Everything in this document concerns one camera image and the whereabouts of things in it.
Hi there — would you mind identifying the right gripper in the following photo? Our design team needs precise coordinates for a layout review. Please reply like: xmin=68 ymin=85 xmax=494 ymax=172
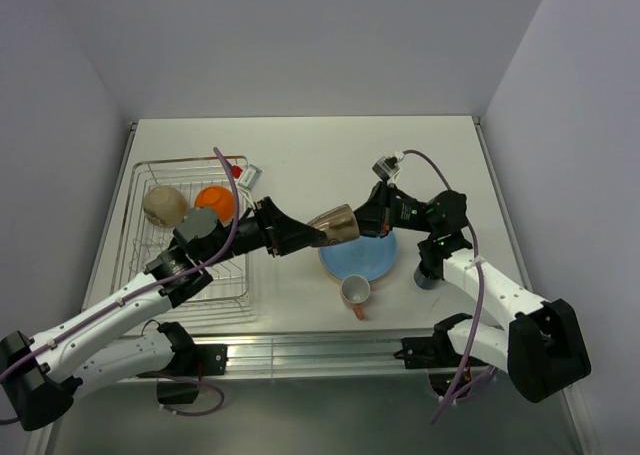
xmin=335 ymin=181 xmax=437 ymax=238

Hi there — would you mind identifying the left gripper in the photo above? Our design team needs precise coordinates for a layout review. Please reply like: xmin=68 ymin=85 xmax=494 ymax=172
xmin=200 ymin=196 xmax=325 ymax=266

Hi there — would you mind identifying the brown mug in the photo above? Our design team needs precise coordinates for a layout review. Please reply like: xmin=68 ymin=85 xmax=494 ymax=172
xmin=308 ymin=204 xmax=360 ymax=248

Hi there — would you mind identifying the orange bowl white inside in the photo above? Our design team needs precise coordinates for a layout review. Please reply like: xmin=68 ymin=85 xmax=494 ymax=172
xmin=194 ymin=185 xmax=235 ymax=222

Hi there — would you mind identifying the beige bowl white inside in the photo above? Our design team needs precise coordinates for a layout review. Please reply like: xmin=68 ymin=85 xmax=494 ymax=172
xmin=142 ymin=185 xmax=189 ymax=228

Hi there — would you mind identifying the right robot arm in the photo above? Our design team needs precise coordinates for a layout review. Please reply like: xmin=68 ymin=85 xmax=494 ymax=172
xmin=355 ymin=182 xmax=592 ymax=403

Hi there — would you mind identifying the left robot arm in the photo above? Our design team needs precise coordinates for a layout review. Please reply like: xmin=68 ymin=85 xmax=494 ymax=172
xmin=1 ymin=198 xmax=328 ymax=431

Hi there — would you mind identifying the blue plate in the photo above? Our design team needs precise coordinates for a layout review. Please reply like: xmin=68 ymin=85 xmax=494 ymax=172
xmin=319 ymin=233 xmax=398 ymax=282

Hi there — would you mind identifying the pink mug white inside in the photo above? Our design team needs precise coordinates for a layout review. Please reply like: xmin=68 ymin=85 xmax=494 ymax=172
xmin=340 ymin=275 xmax=371 ymax=321

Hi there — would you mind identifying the dark blue mug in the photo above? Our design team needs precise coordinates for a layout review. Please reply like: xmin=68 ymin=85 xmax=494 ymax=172
xmin=413 ymin=262 xmax=440 ymax=290

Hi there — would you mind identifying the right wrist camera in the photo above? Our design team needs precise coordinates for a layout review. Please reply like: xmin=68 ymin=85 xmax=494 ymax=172
xmin=372 ymin=151 xmax=405 ymax=184

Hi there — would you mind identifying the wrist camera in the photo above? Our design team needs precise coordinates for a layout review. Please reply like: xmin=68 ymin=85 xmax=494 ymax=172
xmin=372 ymin=151 xmax=405 ymax=184
xmin=232 ymin=164 xmax=263 ymax=191

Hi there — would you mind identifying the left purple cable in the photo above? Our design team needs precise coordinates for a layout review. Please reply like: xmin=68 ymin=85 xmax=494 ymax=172
xmin=0 ymin=146 xmax=251 ymax=424

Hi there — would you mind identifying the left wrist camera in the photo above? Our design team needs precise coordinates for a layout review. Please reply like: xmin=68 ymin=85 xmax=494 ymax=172
xmin=232 ymin=164 xmax=263 ymax=191

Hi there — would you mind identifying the aluminium frame rail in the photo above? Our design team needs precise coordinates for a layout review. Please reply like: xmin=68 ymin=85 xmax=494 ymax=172
xmin=29 ymin=324 xmax=576 ymax=386

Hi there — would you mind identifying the wire dish rack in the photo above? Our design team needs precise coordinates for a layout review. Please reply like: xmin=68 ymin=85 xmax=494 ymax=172
xmin=111 ymin=157 xmax=249 ymax=303

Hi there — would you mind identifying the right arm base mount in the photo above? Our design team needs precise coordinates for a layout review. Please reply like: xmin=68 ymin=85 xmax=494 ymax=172
xmin=393 ymin=335 xmax=461 ymax=399

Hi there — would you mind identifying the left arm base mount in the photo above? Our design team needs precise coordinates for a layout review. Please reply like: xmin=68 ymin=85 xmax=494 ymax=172
xmin=156 ymin=344 xmax=228 ymax=406

